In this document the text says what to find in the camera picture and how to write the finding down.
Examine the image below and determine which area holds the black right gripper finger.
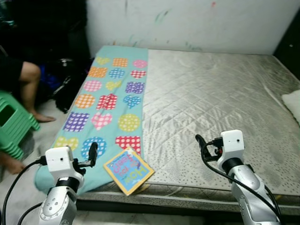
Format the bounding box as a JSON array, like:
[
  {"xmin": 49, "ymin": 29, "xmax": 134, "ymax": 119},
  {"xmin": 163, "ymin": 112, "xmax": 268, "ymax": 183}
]
[{"xmin": 195, "ymin": 135, "xmax": 207, "ymax": 160}]

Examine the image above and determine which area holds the blue yellow children's book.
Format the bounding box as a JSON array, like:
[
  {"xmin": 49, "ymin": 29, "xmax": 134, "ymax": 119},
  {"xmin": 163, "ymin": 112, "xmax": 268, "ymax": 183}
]
[{"xmin": 103, "ymin": 147, "xmax": 155, "ymax": 196}]

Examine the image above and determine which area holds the white printed pillow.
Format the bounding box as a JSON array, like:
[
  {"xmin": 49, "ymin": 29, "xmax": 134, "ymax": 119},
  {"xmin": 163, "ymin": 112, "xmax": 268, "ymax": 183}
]
[{"xmin": 281, "ymin": 89, "xmax": 300, "ymax": 123}]

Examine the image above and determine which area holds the white quilted mattress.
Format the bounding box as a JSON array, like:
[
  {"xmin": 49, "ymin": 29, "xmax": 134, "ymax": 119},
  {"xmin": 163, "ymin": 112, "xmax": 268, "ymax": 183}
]
[{"xmin": 77, "ymin": 48, "xmax": 300, "ymax": 209}]

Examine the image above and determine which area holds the black bag with white print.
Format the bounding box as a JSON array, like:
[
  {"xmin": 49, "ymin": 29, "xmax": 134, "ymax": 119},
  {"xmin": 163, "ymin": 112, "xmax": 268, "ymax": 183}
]
[{"xmin": 52, "ymin": 59, "xmax": 94, "ymax": 113}]

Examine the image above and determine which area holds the black bed base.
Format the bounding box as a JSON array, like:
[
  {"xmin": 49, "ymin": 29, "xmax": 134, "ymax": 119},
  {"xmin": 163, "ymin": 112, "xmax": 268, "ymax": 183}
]
[{"xmin": 77, "ymin": 199, "xmax": 244, "ymax": 218}]

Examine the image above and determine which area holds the teal blanket with colourful shapes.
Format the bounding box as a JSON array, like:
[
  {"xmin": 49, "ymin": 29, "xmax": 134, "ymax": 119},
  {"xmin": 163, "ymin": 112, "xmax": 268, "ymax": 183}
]
[{"xmin": 34, "ymin": 45, "xmax": 149, "ymax": 195}]

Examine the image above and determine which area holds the green plastic stool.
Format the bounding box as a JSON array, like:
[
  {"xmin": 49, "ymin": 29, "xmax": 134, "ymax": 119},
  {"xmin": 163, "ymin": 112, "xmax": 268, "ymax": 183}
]
[{"xmin": 0, "ymin": 90, "xmax": 41, "ymax": 161}]

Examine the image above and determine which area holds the person in blue shirt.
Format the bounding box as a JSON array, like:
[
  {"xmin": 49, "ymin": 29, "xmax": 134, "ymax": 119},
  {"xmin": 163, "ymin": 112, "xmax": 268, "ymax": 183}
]
[{"xmin": 0, "ymin": 56, "xmax": 57, "ymax": 175}]

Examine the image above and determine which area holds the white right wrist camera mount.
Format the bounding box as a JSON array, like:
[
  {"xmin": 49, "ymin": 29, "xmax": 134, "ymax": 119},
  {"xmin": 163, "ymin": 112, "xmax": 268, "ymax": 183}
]
[{"xmin": 219, "ymin": 130, "xmax": 245, "ymax": 162}]

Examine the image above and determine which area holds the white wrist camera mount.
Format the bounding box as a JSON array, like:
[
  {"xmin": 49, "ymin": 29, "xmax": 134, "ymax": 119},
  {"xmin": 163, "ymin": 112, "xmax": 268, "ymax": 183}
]
[
  {"xmin": 45, "ymin": 147, "xmax": 75, "ymax": 181},
  {"xmin": 219, "ymin": 130, "xmax": 245, "ymax": 162}
]

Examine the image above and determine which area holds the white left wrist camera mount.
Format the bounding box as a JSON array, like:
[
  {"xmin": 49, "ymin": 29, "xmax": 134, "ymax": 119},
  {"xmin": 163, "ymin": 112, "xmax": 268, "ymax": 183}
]
[{"xmin": 45, "ymin": 147, "xmax": 75, "ymax": 181}]

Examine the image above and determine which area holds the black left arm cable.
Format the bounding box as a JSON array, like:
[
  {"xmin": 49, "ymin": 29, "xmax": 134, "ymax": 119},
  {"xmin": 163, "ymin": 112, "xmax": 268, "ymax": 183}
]
[{"xmin": 0, "ymin": 158, "xmax": 47, "ymax": 225}]

